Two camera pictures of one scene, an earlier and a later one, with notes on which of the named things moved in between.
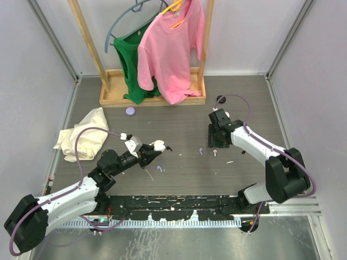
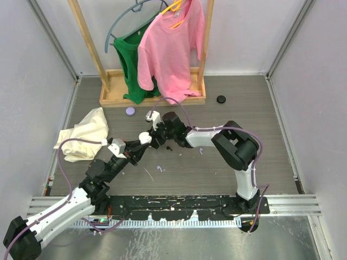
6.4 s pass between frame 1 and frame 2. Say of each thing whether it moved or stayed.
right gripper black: moved
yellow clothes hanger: stayed
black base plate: stayed
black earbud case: stayed
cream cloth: stayed
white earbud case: moved
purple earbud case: stayed
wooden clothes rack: stayed
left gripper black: moved
